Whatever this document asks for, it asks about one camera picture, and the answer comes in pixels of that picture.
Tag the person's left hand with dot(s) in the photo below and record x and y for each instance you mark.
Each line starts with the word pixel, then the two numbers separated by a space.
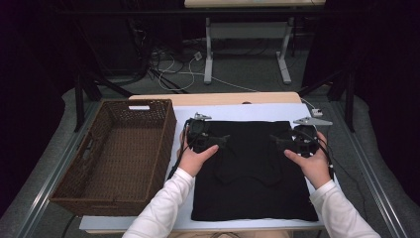
pixel 194 162

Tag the person's right hand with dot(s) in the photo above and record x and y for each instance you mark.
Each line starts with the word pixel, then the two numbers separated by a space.
pixel 313 168

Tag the small white plug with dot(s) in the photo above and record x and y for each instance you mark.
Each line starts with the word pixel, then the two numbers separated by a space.
pixel 197 55

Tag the black horizontal metal bar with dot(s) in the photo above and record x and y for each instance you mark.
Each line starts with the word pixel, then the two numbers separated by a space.
pixel 132 12

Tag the white table board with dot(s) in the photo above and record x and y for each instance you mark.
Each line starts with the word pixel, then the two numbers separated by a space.
pixel 244 112

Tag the brown wicker basket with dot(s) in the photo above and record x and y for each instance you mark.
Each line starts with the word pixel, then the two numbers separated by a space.
pixel 132 145

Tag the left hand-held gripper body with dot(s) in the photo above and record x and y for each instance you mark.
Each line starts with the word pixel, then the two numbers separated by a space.
pixel 198 130

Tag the aluminium floor rail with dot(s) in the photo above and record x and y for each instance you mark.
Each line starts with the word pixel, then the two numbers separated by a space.
pixel 67 155
pixel 365 165

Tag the white power adapter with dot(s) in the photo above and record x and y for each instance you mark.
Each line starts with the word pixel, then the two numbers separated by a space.
pixel 317 112

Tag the dark curtain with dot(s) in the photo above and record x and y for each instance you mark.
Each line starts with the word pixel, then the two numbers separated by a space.
pixel 393 99
pixel 29 99

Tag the black sleeveless shirt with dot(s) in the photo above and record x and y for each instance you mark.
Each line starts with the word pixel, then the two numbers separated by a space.
pixel 251 191

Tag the desk with white legs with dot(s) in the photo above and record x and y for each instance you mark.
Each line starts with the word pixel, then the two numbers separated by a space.
pixel 247 31

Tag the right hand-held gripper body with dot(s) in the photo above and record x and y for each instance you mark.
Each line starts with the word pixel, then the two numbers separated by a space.
pixel 305 140

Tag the black metal stand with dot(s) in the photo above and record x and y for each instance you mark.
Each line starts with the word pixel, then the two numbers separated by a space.
pixel 79 105
pixel 349 105

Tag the light wooden table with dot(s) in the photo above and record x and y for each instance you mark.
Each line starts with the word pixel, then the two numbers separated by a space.
pixel 214 98

